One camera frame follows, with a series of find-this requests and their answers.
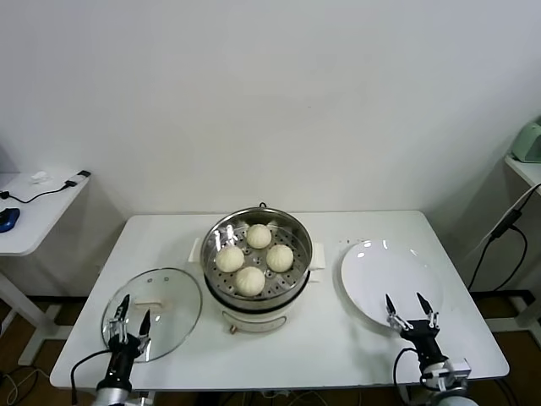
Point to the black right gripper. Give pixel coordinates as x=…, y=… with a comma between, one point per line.
x=424, y=342

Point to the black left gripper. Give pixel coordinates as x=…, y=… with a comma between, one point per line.
x=122, y=359

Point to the round glass pot lid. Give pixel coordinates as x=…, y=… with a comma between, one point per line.
x=173, y=296

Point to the white steamed baozi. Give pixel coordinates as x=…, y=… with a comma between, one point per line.
x=280, y=258
x=249, y=280
x=230, y=259
x=258, y=235

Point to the steel perforated steamer basket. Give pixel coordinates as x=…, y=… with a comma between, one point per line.
x=296, y=241

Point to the round white plate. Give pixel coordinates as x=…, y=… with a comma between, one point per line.
x=372, y=275

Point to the white side table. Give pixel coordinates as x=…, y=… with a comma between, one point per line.
x=42, y=211

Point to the blue computer mouse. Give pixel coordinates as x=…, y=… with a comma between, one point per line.
x=8, y=220

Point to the small white object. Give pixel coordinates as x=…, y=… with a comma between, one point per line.
x=40, y=177

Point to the white table with foot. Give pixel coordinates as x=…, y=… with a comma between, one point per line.
x=524, y=169

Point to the pale green appliance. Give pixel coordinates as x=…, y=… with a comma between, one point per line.
x=528, y=141

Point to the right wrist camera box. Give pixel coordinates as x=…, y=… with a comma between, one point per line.
x=452, y=370

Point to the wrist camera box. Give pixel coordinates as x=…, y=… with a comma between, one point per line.
x=452, y=370
x=145, y=399

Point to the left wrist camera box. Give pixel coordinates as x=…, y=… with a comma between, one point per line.
x=145, y=399

